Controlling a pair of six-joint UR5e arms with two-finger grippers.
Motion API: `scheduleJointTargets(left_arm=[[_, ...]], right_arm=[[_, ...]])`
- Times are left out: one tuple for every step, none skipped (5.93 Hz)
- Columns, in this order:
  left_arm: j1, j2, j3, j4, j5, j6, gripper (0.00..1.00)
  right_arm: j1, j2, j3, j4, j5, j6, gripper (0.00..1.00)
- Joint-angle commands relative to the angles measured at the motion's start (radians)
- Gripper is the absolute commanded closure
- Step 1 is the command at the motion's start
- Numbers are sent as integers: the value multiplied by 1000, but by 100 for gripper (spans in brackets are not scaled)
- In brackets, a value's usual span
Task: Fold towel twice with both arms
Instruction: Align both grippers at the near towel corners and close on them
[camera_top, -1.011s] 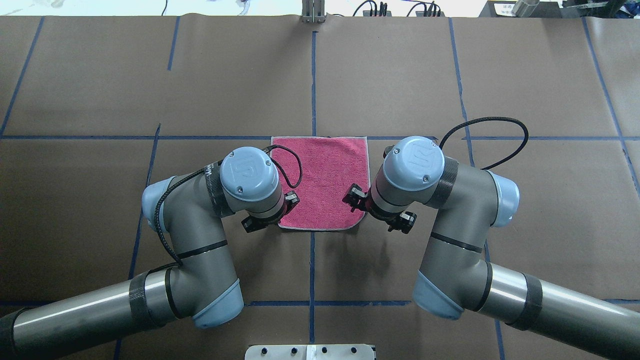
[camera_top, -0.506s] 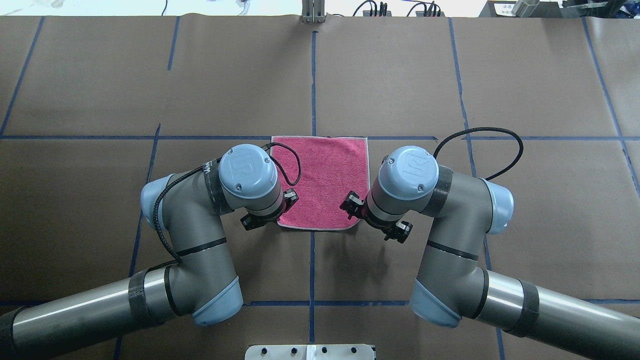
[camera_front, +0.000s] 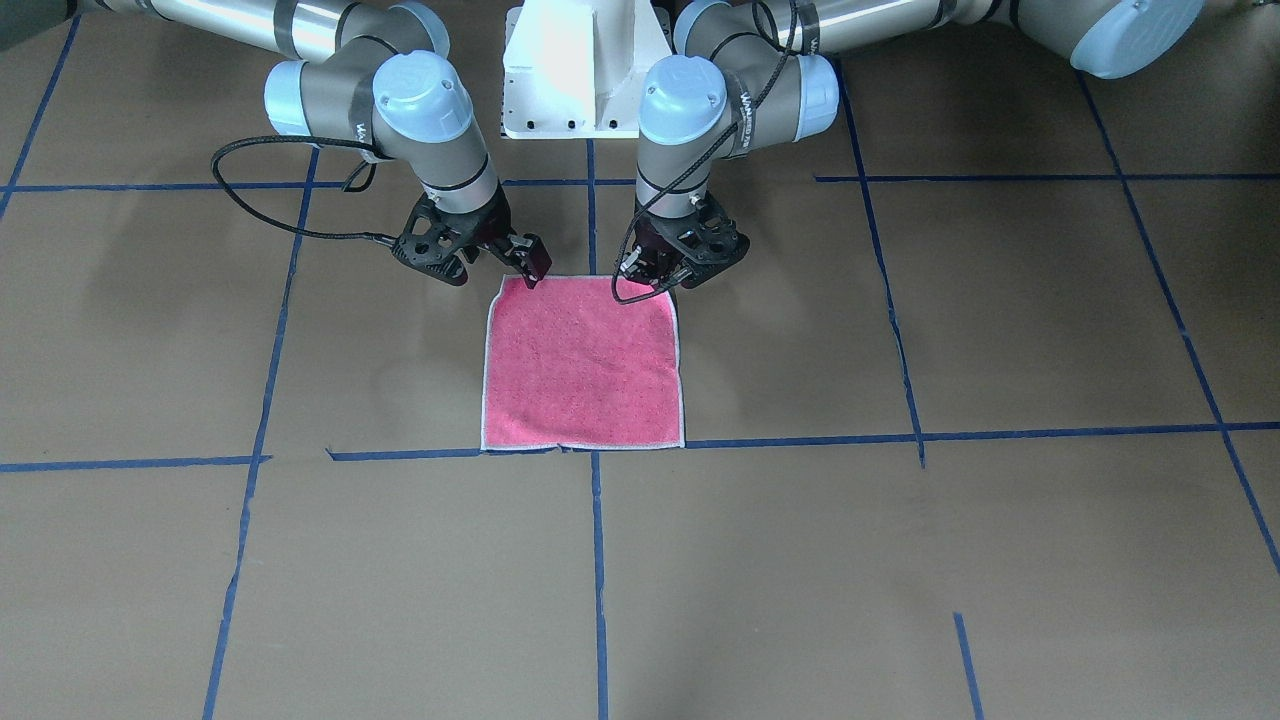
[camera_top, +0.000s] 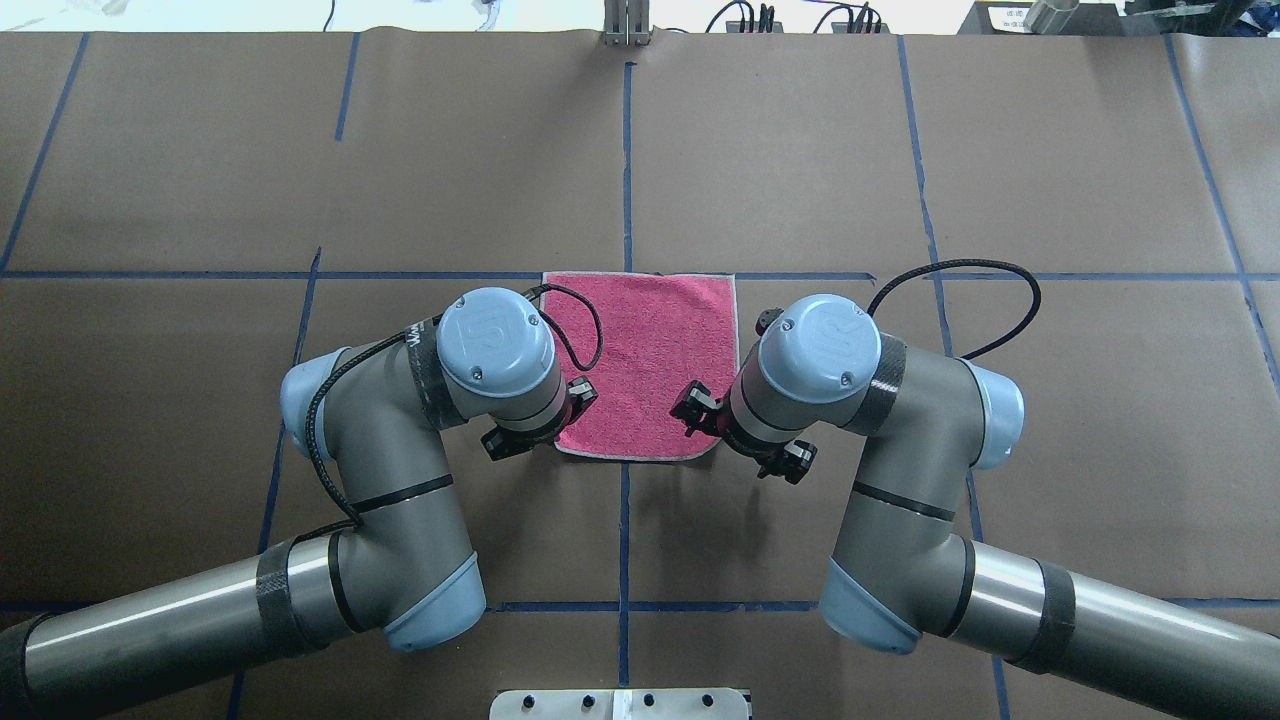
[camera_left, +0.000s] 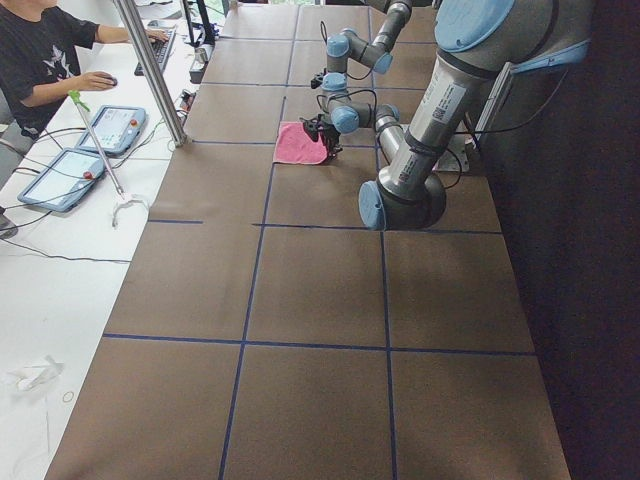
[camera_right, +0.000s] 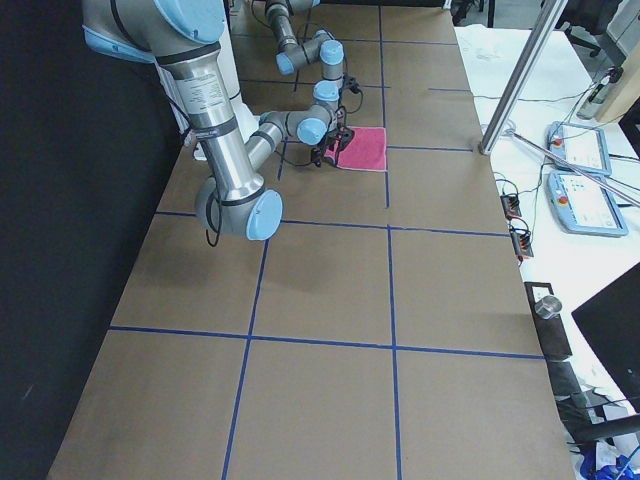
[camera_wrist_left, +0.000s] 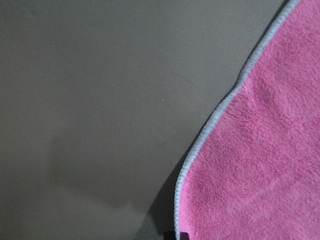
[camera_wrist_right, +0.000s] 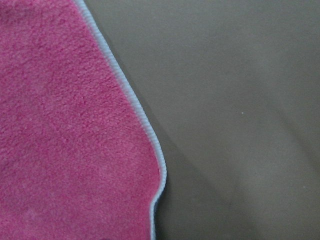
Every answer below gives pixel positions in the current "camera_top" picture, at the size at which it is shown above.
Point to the pink towel with grey back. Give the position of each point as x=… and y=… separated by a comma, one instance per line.
x=660, y=333

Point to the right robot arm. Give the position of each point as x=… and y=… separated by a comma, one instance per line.
x=899, y=570

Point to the steel cup on black box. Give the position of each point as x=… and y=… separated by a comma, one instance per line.
x=1049, y=17

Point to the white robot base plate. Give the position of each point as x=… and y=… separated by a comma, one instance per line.
x=624, y=703

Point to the left power strip with plugs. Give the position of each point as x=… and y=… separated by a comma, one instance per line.
x=745, y=18

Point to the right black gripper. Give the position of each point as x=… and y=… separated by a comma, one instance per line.
x=694, y=405

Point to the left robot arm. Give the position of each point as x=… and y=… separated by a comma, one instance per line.
x=370, y=420

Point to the silver aluminium frame post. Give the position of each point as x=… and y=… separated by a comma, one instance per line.
x=626, y=23

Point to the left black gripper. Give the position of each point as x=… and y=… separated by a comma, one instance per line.
x=503, y=443

